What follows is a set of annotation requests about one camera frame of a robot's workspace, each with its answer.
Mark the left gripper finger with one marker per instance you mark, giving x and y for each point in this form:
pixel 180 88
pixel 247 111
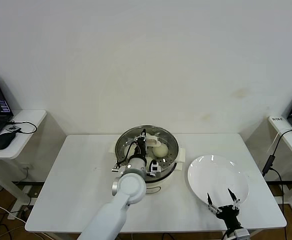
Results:
pixel 144 133

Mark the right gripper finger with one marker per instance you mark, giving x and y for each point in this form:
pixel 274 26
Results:
pixel 231 194
pixel 209 198

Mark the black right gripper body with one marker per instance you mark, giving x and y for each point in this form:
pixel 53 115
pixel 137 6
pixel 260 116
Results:
pixel 228 213

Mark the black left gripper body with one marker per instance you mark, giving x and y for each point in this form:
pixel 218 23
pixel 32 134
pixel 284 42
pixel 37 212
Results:
pixel 141 147

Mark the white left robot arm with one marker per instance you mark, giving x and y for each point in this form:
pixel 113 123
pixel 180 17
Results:
pixel 131 187

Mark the perforated stainless steel steamer basket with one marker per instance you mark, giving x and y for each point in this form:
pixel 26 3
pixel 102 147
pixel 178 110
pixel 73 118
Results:
pixel 171 168

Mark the round white plate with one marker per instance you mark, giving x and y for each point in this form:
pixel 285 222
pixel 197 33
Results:
pixel 211 175

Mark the white electric cooker base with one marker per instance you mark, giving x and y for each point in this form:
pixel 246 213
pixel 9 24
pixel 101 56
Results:
pixel 158 188

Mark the small black usb device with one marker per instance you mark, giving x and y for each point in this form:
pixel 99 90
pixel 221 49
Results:
pixel 14 128

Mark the black computer mouse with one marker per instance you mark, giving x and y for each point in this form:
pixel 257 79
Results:
pixel 3 141

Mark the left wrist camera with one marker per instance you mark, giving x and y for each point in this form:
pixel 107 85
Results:
pixel 154 168

